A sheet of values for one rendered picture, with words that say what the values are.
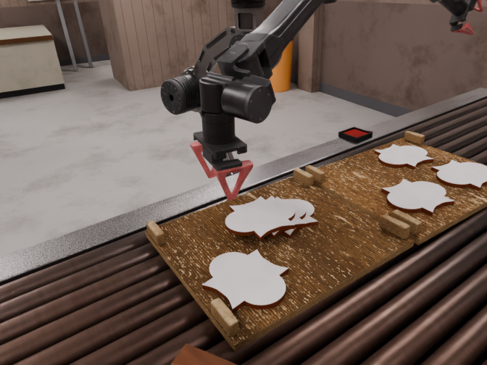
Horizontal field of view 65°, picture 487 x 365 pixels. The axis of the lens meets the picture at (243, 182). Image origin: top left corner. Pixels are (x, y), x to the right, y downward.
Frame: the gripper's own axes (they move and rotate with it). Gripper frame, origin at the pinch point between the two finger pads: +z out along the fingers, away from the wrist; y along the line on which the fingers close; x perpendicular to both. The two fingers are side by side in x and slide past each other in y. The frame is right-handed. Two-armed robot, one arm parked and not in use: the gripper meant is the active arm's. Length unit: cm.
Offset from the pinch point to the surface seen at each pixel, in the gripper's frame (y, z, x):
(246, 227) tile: -3.9, 8.3, -3.2
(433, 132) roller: 21, 11, -84
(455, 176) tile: -7, 9, -58
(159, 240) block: 2.4, 10.4, 12.5
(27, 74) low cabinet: 584, 85, 59
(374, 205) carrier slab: -6.5, 10.4, -33.6
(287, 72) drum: 382, 76, -253
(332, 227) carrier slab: -8.7, 10.8, -20.5
